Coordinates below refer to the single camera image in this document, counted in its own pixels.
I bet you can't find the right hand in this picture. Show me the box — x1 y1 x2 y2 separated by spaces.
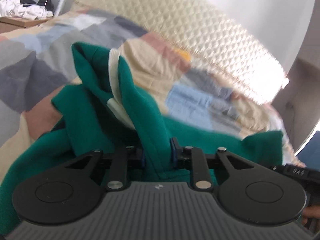
302 205 320 225

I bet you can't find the blue chair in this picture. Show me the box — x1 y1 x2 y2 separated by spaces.
298 131 320 170

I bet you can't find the cream quilted headboard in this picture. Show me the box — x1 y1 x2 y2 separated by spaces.
72 0 288 103

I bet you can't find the wooden nightstand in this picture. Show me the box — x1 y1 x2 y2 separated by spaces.
0 17 48 34

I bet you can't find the patchwork quilt bedspread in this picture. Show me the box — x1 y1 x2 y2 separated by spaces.
1 11 304 185

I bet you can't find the white clothes pile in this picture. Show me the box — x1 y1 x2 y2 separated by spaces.
1 0 54 21

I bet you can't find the yellow object by headboard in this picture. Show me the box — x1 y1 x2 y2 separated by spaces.
174 48 191 62

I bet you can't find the green hoodie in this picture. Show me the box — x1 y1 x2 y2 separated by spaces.
1 42 283 235

